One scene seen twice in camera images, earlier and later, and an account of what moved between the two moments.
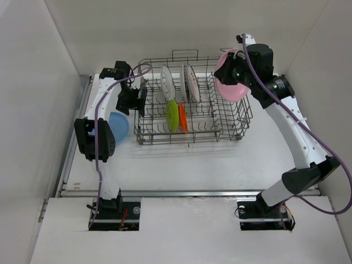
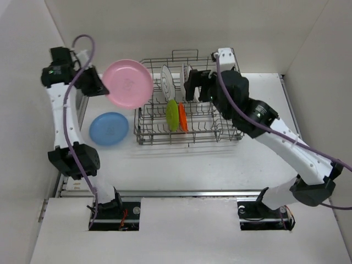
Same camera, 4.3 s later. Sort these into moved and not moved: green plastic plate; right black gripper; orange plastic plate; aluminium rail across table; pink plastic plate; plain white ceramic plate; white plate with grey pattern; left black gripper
Moved: left black gripper; pink plastic plate; right black gripper
Not moved: orange plastic plate; green plastic plate; plain white ceramic plate; white plate with grey pattern; aluminium rail across table
